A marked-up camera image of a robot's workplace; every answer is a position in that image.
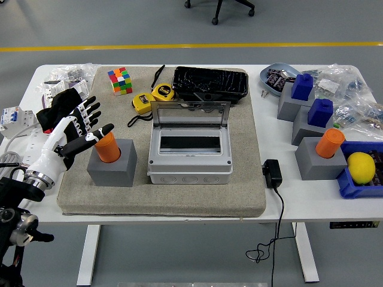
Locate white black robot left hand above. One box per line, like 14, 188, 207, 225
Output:
26, 95, 115, 182

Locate orange cylinder battery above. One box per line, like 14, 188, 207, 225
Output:
315, 128, 346, 158
95, 131, 121, 164

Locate smoky transparent box lid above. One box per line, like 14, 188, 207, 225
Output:
149, 100, 232, 130

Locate grey electrical junction box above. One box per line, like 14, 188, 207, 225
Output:
147, 127, 233, 185

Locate blue block battery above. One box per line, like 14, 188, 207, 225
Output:
307, 98, 334, 127
291, 73, 314, 101

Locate white power strip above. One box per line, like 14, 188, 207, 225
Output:
22, 127, 53, 168

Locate black cloth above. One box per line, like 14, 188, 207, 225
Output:
35, 87, 83, 134

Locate white circuit breaker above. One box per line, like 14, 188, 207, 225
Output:
0, 106, 38, 140

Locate white purple paper pack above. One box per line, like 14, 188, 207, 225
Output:
41, 79, 90, 108

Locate grey block with round hole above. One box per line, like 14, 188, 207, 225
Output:
294, 136, 348, 181
87, 139, 138, 188

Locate clear bag of screws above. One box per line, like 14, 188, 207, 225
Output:
37, 62, 98, 90

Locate large colourful puzzle cube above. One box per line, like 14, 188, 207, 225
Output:
107, 66, 133, 96

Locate yellow tape measure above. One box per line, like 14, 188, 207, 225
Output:
127, 93, 159, 128

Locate white table leg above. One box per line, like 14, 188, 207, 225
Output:
76, 224, 101, 286
291, 222, 320, 283

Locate yellow tape measure marked 5m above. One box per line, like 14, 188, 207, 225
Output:
150, 64, 177, 106

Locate black plastic tray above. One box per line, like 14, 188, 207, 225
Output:
172, 66, 250, 104

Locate grey-brown table mat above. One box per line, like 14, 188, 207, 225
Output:
56, 66, 267, 218

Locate black office chair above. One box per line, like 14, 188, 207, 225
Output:
184, 0, 256, 25

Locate black power adapter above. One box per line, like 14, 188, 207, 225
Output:
262, 159, 283, 189

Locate grey block holder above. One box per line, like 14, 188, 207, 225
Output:
277, 82, 315, 123
291, 105, 335, 146

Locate grey-blue bowl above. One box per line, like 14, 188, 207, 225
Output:
259, 62, 302, 97

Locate clear bag of parts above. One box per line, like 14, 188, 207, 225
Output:
332, 97, 383, 138
302, 63, 367, 100

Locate blue plastic bin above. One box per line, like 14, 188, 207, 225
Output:
336, 141, 383, 200

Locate yellow lemon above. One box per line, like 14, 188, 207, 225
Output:
346, 151, 376, 185

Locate black table control panel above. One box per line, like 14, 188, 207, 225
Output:
329, 221, 378, 230

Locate dark packets in bin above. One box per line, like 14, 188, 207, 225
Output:
367, 149, 383, 188

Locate black plastic bracket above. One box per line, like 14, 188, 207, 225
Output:
189, 91, 226, 114

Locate black adapter cord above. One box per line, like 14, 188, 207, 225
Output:
245, 187, 297, 287

